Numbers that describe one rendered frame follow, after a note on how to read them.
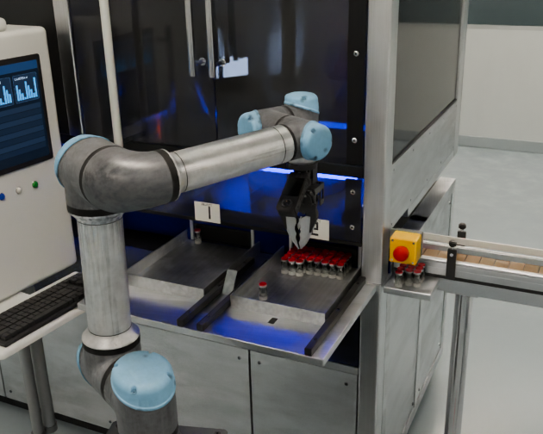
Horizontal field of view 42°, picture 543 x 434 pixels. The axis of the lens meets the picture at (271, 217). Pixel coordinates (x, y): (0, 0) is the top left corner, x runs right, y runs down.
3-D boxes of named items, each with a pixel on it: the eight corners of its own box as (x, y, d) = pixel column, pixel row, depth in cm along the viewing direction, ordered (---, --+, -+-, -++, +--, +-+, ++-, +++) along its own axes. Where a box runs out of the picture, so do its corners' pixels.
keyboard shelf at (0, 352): (58, 272, 230) (57, 264, 229) (123, 291, 216) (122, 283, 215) (-66, 335, 194) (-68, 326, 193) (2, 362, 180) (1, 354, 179)
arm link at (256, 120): (265, 118, 143) (307, 110, 149) (233, 108, 151) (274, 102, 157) (265, 156, 145) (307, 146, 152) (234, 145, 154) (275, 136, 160)
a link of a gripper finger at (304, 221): (319, 243, 171) (320, 207, 168) (310, 252, 166) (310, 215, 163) (307, 241, 172) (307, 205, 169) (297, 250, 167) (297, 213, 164)
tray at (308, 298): (283, 256, 213) (283, 245, 212) (366, 269, 203) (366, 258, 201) (230, 306, 184) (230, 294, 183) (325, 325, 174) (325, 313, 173)
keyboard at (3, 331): (80, 275, 220) (79, 269, 220) (114, 286, 214) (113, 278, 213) (-30, 334, 189) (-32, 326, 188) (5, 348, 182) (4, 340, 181)
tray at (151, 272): (186, 239, 226) (185, 229, 225) (259, 251, 216) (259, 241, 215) (122, 283, 198) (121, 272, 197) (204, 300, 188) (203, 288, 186)
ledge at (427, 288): (396, 271, 205) (397, 266, 205) (441, 279, 200) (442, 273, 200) (383, 292, 194) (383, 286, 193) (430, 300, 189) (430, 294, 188)
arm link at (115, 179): (104, 170, 112) (335, 110, 139) (77, 154, 121) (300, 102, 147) (115, 236, 117) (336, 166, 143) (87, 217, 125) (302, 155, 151)
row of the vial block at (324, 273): (285, 267, 205) (285, 252, 204) (345, 277, 198) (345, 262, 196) (283, 270, 203) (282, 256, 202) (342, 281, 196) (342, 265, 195)
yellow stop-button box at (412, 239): (396, 251, 195) (396, 227, 192) (421, 255, 192) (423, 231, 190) (388, 262, 189) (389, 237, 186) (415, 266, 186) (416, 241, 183)
